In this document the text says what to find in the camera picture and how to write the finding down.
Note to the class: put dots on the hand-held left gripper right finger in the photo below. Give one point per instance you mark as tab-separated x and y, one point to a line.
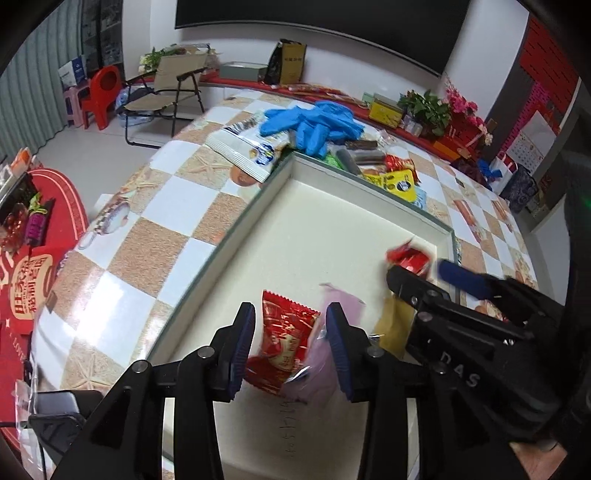
339	350

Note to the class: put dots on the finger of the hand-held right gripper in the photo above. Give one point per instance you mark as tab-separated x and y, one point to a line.
399	279
461	277

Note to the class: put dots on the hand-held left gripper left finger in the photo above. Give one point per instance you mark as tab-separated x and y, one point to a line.
242	350

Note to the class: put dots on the red twisted snack packet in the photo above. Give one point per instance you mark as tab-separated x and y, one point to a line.
411	258

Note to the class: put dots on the red gold-print snack packet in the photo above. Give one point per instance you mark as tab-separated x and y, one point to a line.
281	337

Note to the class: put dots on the grey rectangular tray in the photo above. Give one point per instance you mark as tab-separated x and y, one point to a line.
323	230

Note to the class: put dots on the person's right forearm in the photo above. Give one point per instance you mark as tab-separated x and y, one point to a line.
535	464

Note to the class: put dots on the pink snack packet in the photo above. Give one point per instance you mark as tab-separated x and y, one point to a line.
316	374

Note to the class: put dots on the gold snack packet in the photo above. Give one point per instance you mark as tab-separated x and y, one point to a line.
392	323

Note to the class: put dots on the blue white snack packet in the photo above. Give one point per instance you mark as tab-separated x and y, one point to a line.
422	196

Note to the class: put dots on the yellow black snack packet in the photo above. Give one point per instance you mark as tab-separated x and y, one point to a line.
399	182

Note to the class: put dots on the blue patterned bag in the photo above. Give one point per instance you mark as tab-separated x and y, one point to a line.
521	189

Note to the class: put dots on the maroon cloth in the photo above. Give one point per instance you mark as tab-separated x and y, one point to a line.
471	170

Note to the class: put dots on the blue plastic bag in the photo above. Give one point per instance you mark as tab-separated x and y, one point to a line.
491	168

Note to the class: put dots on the white paper bag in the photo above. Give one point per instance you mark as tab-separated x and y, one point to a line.
503	170

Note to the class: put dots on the shiny red snack packet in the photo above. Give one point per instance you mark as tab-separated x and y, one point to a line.
399	164

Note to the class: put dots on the grey snack bar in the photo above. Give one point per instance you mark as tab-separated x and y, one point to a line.
358	160

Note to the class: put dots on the orange box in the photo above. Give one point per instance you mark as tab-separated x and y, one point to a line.
445	147

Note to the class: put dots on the green snack packet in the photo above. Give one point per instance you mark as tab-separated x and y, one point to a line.
333	160

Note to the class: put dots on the brown snack bar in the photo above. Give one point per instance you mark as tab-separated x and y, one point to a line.
364	144

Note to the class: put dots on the red gift basket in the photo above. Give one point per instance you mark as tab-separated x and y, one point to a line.
466	134

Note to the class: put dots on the yellow green tin box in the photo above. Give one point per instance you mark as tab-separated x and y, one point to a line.
385	110

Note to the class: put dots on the green potted plant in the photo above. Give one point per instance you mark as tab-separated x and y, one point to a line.
425	108

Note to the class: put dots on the pink artificial flowers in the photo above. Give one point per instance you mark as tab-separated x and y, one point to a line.
461	104

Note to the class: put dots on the pile of blue gloves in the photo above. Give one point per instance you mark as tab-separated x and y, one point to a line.
314	122

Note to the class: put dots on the black device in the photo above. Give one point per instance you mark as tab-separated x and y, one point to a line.
57	415

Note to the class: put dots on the large white blue snack bag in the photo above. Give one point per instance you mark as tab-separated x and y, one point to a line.
244	147

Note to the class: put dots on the red floor mat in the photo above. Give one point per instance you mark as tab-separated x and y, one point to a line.
41	277

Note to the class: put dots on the purple packet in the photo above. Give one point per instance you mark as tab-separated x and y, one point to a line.
36	224

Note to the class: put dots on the black yellow paper bag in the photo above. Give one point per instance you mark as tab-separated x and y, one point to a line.
288	62

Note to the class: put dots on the grey flat box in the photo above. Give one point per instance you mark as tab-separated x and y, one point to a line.
242	71

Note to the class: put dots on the candy tray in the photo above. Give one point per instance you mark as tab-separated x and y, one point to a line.
16	217

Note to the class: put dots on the beige folding chair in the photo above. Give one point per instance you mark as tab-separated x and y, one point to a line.
171	85

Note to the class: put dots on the red plastic chair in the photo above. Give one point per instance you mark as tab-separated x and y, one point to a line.
104	94

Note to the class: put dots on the pink plastic stool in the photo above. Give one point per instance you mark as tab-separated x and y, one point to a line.
74	101

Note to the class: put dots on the small green plant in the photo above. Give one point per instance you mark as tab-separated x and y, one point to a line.
154	57

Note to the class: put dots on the blue white cardboard box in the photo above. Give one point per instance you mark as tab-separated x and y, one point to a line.
74	71

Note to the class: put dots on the grey curtain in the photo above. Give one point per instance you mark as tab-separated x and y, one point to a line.
32	92

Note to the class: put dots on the glass display cabinet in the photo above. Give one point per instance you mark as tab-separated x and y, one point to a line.
104	32

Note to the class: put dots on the wall calendar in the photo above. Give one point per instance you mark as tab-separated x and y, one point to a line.
531	143

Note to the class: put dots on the red lattice wall decoration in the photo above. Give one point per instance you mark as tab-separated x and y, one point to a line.
549	55

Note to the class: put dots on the large black wall screen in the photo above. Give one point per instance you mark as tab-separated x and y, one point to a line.
323	18

